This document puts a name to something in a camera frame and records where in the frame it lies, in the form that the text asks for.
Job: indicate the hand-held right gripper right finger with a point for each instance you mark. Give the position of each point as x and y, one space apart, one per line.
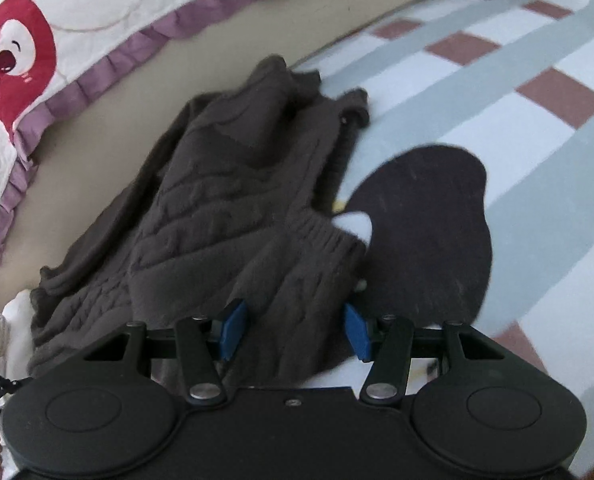
358 332

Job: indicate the checkered printed blanket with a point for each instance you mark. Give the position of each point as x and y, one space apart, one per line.
537 160

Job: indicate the bear print quilt purple ruffle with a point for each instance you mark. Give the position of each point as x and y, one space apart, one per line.
102 5

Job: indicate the dark brown knit sweater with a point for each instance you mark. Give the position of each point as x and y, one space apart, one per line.
212 200

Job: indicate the white folded cloth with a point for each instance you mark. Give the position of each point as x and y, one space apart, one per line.
7 340

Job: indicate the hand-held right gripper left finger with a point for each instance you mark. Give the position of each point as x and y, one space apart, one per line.
233 330

